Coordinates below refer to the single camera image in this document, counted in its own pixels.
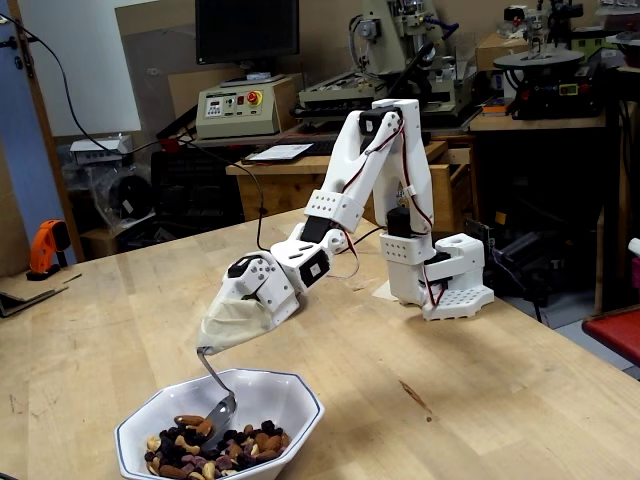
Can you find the red chair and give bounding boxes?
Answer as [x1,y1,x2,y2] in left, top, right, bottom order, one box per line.
[582,305,640,374]

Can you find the black monitor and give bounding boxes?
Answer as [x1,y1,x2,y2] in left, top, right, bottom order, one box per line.
[194,0,301,66]

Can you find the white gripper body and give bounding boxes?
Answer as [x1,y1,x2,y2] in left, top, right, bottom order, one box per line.
[227,252,301,329]

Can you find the orange black hand tool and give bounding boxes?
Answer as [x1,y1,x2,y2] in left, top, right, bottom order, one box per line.
[25,218,72,281]

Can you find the beige milling machine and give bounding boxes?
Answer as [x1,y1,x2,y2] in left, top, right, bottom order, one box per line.
[298,0,484,126]

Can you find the nuts and dried fruit mix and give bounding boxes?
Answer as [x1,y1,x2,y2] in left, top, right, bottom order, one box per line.
[143,414,292,480]

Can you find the black spool in bag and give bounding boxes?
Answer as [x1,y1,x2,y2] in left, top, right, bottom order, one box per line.
[107,174,154,221]

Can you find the white plastic box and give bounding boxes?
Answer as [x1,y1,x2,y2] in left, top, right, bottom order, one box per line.
[68,134,134,166]

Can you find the black storage crate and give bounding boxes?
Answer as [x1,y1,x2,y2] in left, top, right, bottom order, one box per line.
[149,147,246,226]

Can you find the black scroll saw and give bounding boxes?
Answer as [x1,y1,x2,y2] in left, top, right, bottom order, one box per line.
[492,0,606,121]

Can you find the beige masking tape wrap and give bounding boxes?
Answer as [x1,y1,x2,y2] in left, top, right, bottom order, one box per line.
[194,295,275,357]

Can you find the flat cardboard pieces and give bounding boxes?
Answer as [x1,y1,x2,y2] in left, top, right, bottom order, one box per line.
[0,272,84,319]

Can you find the white bowl blue rim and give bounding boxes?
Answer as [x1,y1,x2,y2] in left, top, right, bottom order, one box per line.
[114,368,325,480]

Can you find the white paper sheet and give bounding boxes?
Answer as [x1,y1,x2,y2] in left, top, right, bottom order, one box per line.
[242,143,315,164]

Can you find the taped white moving gripper finger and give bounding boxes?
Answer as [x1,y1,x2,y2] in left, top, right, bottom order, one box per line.
[207,264,275,356]

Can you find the beige control box red button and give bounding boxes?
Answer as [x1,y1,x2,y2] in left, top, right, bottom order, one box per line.
[195,73,296,140]

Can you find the wooden workbench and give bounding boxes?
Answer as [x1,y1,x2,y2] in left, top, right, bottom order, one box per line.
[225,139,476,236]

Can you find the metal spoon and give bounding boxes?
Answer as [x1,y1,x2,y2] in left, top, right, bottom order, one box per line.
[196,347,238,451]

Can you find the beige masking tape piece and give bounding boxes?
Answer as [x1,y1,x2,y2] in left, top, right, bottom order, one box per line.
[372,279,401,304]

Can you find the taped white fixed gripper finger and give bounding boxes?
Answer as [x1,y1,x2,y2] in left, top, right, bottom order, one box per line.
[195,287,246,351]

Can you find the blue door wooden frame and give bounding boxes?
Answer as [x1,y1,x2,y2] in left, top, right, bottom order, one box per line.
[0,0,86,276]

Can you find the hanging black cable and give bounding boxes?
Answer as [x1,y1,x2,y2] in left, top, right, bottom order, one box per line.
[0,13,164,154]

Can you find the cardboard box on shelf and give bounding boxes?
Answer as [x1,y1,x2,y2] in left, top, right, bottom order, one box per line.
[474,32,531,71]

